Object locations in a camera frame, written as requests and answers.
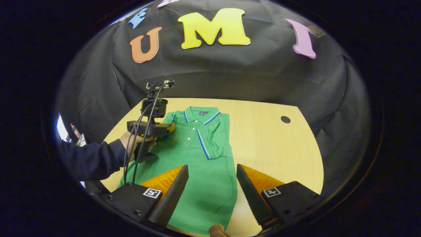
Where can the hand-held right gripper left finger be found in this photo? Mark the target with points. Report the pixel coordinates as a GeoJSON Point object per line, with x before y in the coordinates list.
{"type": "Point", "coordinates": [172, 197]}

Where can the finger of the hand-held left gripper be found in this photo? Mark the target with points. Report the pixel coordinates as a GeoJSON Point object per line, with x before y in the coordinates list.
{"type": "Point", "coordinates": [161, 129]}

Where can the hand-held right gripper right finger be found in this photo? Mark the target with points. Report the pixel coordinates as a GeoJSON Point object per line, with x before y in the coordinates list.
{"type": "Point", "coordinates": [253, 200]}

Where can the green T-shirt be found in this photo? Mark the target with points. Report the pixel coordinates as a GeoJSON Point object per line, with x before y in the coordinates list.
{"type": "Point", "coordinates": [204, 184]}

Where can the white side desk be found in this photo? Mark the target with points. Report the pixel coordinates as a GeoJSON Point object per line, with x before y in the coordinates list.
{"type": "Point", "coordinates": [81, 141]}

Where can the red-capped plastic bottle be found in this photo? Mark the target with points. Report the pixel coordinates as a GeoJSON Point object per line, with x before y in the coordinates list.
{"type": "Point", "coordinates": [75, 130]}

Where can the computer monitor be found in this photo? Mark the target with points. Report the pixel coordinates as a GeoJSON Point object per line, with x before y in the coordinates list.
{"type": "Point", "coordinates": [61, 130]}

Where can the black backdrop cloth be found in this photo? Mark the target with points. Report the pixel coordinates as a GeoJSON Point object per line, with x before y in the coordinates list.
{"type": "Point", "coordinates": [246, 75]}

